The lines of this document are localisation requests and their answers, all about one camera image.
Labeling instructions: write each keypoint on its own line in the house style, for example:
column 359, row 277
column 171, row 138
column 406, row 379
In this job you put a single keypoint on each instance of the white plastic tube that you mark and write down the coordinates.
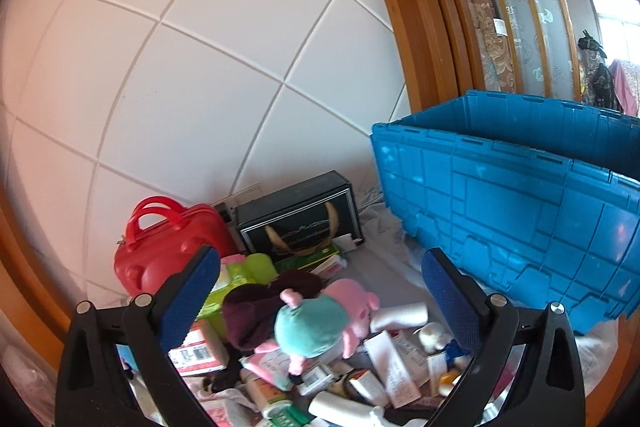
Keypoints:
column 337, row 407

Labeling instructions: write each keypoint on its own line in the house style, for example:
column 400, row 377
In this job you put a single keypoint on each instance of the rolled patterned carpet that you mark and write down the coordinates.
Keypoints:
column 492, row 37

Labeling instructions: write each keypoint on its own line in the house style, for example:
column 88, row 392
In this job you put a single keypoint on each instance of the wide white flat carton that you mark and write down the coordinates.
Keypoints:
column 395, row 369

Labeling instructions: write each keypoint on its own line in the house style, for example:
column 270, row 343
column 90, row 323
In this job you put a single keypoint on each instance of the frosted glass sliding door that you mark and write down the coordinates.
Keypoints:
column 530, row 7

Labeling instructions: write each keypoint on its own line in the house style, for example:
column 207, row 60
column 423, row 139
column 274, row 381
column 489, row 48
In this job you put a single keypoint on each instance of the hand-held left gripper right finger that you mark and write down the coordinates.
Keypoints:
column 447, row 292

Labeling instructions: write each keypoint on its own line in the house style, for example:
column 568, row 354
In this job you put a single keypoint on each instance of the white squeeze tube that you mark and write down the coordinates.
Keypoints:
column 400, row 316

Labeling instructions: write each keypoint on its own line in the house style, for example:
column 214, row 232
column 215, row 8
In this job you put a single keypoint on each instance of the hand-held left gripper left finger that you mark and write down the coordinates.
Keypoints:
column 192, row 292

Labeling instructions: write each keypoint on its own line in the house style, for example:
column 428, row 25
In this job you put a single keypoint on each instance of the dark hanging garment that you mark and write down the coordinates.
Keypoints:
column 600, row 77

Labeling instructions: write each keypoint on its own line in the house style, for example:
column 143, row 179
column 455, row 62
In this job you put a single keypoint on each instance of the red white flat box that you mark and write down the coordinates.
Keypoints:
column 202, row 347

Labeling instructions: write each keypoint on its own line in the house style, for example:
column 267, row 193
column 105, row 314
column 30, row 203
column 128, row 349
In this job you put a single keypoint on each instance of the blue plastic crate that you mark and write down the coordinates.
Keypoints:
column 500, row 207

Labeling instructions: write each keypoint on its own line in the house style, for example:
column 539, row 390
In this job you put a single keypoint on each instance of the cream round bottle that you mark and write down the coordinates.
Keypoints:
column 432, row 337

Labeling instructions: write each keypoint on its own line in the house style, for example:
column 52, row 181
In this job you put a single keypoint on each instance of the wooden door frame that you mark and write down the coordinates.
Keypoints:
column 415, row 7

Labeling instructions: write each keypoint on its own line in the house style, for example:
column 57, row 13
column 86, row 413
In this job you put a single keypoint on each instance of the white barcode box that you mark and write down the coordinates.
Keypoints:
column 317, row 379

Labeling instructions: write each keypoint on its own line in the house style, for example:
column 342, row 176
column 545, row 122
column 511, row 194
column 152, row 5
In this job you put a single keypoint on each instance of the white bottle orange label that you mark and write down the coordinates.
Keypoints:
column 265, row 397

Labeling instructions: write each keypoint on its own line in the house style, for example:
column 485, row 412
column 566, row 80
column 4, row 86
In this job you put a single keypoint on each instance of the small white tag box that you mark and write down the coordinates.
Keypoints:
column 348, row 243

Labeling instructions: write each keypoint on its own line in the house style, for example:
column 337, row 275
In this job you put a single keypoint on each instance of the green tissue packet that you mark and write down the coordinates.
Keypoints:
column 240, row 274

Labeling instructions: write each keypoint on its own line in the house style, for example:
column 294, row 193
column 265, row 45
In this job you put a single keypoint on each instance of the green white flat box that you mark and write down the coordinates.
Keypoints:
column 305, row 258

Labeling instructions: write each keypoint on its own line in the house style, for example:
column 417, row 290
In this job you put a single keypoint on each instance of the dark maroon knit hat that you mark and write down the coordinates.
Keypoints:
column 250, row 312

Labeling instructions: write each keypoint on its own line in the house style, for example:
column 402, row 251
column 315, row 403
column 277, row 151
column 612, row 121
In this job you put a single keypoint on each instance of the red small suitcase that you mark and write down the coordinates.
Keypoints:
column 150, row 257

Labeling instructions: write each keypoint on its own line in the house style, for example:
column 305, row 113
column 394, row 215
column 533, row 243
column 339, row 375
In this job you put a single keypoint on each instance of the pink plush pig toy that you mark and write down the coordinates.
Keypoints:
column 310, row 322

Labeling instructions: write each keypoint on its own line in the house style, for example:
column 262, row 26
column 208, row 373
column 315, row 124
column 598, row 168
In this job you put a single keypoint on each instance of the small blue item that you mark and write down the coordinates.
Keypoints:
column 456, row 349

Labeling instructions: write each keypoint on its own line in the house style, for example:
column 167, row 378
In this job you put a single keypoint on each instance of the pink hanging garment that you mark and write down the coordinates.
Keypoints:
column 629, row 82

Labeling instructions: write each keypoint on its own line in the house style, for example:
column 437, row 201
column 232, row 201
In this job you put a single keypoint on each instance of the pink tissue packet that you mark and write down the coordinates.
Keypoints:
column 267, row 367

